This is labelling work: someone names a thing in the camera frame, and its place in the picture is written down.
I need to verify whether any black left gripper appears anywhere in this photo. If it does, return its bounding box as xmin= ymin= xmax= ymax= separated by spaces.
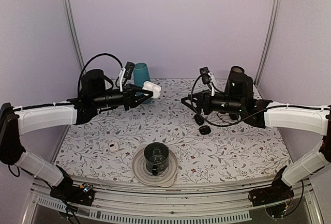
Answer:
xmin=93 ymin=83 xmax=153 ymax=110

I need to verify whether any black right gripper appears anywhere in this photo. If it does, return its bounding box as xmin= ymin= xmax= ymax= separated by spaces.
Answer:
xmin=182 ymin=89 xmax=245 ymax=115

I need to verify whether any white earbuds charging case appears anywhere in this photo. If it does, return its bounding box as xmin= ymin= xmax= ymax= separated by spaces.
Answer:
xmin=143 ymin=81 xmax=162 ymax=99

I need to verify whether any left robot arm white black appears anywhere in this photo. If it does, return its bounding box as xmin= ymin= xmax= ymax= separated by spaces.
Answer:
xmin=1 ymin=69 xmax=161 ymax=200

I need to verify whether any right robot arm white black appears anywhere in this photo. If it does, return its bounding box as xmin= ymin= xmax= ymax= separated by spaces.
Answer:
xmin=181 ymin=72 xmax=330 ymax=201

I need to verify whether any black earbud case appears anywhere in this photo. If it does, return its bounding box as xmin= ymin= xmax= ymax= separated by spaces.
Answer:
xmin=199 ymin=125 xmax=211 ymax=135

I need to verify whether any small white earbud case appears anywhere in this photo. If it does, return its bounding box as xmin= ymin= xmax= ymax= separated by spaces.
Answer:
xmin=108 ymin=141 xmax=119 ymax=153

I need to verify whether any teal plastic cup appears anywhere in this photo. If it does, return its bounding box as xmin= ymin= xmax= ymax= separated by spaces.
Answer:
xmin=133 ymin=63 xmax=150 ymax=87

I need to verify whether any black cylindrical object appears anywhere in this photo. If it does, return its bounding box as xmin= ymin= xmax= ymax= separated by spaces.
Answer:
xmin=194 ymin=114 xmax=204 ymax=126

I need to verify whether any dark brown plastic cup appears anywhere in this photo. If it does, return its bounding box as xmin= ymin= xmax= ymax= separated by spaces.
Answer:
xmin=225 ymin=66 xmax=245 ymax=96

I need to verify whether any dark green glass mug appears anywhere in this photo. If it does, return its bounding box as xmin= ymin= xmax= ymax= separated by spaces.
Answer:
xmin=144 ymin=142 xmax=169 ymax=176

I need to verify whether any white floral table mat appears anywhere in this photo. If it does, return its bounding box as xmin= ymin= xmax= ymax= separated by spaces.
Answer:
xmin=55 ymin=79 xmax=291 ymax=184

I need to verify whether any beige round plate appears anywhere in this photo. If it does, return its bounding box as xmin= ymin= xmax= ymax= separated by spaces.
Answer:
xmin=132 ymin=145 xmax=178 ymax=188

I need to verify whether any black right camera cable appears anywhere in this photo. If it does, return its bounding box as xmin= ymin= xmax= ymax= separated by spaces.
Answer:
xmin=190 ymin=75 xmax=262 ymax=128

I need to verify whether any black camera cable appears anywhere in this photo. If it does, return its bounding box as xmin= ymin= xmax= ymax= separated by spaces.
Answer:
xmin=190 ymin=75 xmax=262 ymax=128
xmin=77 ymin=53 xmax=124 ymax=98

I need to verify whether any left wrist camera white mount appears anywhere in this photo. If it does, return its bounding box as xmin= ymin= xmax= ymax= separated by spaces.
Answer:
xmin=118 ymin=62 xmax=135 ymax=92

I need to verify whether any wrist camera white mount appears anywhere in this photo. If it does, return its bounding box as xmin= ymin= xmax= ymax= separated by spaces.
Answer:
xmin=118 ymin=62 xmax=135 ymax=92
xmin=199 ymin=67 xmax=216 ymax=96

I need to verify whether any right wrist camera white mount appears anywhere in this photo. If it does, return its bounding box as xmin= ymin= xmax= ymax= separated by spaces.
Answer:
xmin=199 ymin=67 xmax=216 ymax=96

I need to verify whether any black left camera cable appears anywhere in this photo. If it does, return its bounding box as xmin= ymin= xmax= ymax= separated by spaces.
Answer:
xmin=77 ymin=53 xmax=124 ymax=98

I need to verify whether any aluminium front rail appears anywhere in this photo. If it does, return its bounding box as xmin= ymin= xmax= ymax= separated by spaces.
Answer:
xmin=22 ymin=176 xmax=324 ymax=223

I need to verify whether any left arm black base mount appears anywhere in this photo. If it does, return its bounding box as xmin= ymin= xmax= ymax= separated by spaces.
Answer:
xmin=50 ymin=180 xmax=95 ymax=206

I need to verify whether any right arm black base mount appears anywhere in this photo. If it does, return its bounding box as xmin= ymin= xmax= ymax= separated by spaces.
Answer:
xmin=248 ymin=181 xmax=294 ymax=206

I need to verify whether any left aluminium frame post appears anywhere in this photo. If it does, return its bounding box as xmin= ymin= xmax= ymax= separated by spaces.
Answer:
xmin=62 ymin=0 xmax=85 ymax=73

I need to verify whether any aluminium frame post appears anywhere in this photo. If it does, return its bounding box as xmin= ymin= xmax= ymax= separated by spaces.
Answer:
xmin=62 ymin=0 xmax=85 ymax=73
xmin=254 ymin=0 xmax=281 ymax=87

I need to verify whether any right aluminium frame post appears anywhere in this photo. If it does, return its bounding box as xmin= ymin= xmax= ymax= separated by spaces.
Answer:
xmin=254 ymin=0 xmax=281 ymax=87

